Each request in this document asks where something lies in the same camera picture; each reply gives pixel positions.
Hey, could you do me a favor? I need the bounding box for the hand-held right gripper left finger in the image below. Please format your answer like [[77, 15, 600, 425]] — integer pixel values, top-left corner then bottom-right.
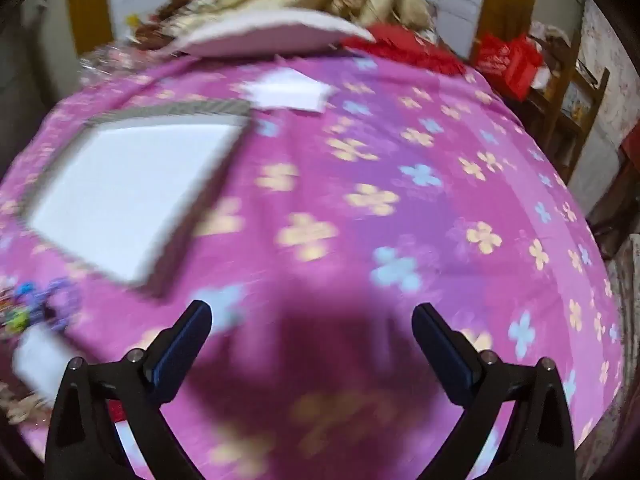
[[45, 300, 213, 480]]

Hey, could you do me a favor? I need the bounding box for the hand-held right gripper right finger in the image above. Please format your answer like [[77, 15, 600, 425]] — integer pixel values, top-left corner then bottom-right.
[[411, 303, 577, 480]]

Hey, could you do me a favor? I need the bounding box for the purple bead bracelet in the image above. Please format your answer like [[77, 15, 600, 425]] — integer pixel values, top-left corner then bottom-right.
[[40, 277, 73, 333]]

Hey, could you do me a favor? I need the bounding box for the multicolour bead bracelet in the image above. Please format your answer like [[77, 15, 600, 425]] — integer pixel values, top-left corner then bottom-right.
[[0, 282, 36, 336]]

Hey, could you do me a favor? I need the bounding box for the striped shallow cardboard box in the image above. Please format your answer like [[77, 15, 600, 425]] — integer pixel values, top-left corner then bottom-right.
[[20, 100, 253, 297]]

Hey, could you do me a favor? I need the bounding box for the pink floral blanket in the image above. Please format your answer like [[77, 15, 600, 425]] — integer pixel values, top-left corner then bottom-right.
[[0, 52, 623, 480]]

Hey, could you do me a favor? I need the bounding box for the white flat object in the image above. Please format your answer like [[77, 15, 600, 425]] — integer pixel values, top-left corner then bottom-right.
[[12, 330, 68, 406]]

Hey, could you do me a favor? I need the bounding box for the wooden shelf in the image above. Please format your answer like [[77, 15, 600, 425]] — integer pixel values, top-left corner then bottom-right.
[[520, 25, 611, 181]]

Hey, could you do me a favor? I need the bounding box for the white paper card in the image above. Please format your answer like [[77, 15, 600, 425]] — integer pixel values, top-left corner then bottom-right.
[[245, 69, 337, 113]]

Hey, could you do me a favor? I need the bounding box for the red shopping bag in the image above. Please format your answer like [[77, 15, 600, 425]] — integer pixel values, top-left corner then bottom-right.
[[475, 32, 543, 101]]

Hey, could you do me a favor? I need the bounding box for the clear plastic bag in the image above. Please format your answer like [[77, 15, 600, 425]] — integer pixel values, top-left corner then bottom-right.
[[77, 42, 171, 81]]

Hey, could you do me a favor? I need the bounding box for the red fringed cloth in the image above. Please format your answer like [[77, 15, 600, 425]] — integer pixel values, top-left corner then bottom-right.
[[342, 24, 466, 76]]

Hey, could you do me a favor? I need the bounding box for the white pink pillow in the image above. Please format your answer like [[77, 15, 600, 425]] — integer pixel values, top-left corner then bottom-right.
[[167, 10, 376, 56]]

